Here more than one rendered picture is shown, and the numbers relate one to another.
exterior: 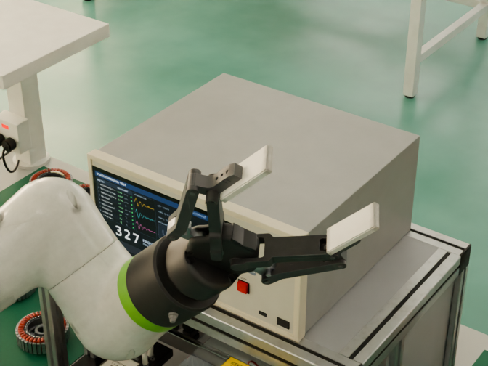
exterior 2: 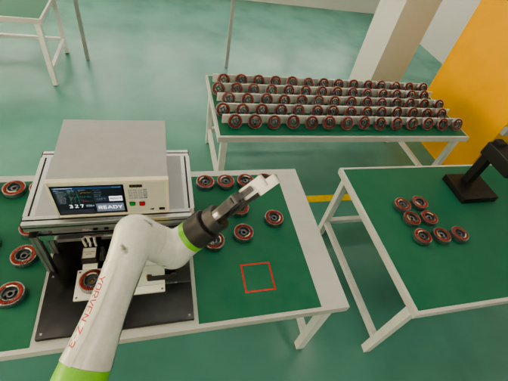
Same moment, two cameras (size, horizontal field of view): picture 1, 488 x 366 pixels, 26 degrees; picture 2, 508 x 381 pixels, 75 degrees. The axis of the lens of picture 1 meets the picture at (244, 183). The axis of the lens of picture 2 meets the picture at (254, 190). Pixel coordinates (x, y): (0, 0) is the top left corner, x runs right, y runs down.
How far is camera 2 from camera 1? 71 cm
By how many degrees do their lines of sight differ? 45
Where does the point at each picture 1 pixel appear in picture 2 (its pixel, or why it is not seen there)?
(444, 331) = not seen: hidden behind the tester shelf
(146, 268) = (199, 232)
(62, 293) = (159, 258)
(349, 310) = (174, 191)
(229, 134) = (97, 147)
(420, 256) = (177, 161)
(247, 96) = (85, 127)
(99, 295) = (175, 249)
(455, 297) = not seen: hidden behind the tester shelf
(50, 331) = (44, 256)
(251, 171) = (258, 187)
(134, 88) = not seen: outside the picture
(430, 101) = (65, 85)
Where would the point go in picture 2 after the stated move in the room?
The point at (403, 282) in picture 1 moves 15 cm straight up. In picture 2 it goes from (181, 173) to (181, 150)
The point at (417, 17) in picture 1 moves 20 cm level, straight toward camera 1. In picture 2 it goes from (46, 52) to (52, 60)
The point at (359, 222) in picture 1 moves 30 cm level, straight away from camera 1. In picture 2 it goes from (271, 181) to (209, 123)
